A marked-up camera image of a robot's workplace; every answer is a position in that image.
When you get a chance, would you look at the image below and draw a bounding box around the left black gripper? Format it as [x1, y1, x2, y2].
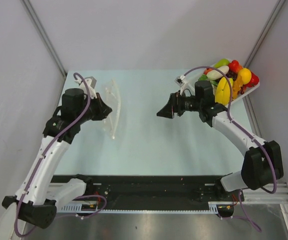
[78, 92, 113, 123]

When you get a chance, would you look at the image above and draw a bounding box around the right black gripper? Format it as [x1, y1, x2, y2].
[157, 90, 202, 119]

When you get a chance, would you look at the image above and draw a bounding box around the clear zip top bag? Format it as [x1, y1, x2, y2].
[103, 79, 121, 140]

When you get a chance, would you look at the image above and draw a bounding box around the white radish toy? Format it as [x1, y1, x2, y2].
[206, 65, 229, 81]

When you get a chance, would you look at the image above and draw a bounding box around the yellow orange fruit toy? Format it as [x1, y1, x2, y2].
[237, 68, 251, 85]

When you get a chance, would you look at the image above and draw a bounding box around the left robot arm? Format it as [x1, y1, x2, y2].
[2, 87, 112, 229]

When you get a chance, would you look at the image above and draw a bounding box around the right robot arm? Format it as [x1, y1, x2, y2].
[156, 81, 284, 201]

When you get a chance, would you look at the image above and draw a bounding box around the white plastic food basket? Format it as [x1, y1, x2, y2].
[198, 57, 260, 106]

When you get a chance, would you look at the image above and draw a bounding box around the yellow banana bunch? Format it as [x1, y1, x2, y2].
[215, 77, 230, 106]

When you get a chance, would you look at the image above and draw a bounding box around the green pear toy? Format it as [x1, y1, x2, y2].
[213, 58, 230, 68]

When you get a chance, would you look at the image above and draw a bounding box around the dark purple grape bunch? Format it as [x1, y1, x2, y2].
[226, 70, 237, 81]

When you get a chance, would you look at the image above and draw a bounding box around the red bell pepper toy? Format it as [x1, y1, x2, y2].
[245, 72, 259, 88]

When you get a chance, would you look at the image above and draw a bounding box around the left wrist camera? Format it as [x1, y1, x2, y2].
[74, 76, 97, 99]

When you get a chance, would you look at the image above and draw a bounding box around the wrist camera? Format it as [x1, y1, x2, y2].
[175, 75, 189, 96]
[74, 76, 97, 99]

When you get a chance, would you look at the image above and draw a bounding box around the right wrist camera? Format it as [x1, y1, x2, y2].
[175, 75, 189, 96]

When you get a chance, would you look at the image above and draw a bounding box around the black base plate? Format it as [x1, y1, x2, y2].
[51, 175, 275, 211]

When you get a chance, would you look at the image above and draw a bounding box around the white slotted cable duct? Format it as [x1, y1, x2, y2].
[58, 202, 102, 214]

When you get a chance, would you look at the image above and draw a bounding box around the aluminium frame rail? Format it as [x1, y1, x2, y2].
[241, 182, 288, 203]

